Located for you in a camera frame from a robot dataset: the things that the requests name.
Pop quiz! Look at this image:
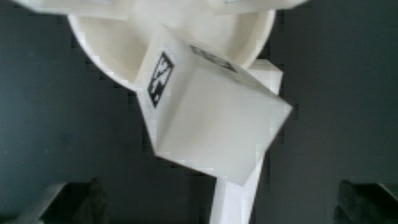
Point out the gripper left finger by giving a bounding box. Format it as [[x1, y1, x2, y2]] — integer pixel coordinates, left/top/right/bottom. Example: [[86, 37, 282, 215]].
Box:
[[8, 178, 109, 224]]

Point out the white round stool seat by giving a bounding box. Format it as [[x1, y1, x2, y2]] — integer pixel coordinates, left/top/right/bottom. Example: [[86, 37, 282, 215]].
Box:
[[67, 0, 275, 90]]

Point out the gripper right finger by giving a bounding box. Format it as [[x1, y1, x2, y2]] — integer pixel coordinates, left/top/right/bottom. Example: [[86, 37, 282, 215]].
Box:
[[331, 180, 398, 224]]

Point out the white L-shaped fence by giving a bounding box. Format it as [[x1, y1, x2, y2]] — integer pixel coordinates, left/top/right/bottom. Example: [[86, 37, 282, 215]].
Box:
[[207, 59, 282, 224]]

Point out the white stool leg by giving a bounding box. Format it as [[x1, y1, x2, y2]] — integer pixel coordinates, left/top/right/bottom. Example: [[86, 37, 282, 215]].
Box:
[[136, 26, 292, 185], [207, 0, 308, 15], [10, 0, 134, 20]]

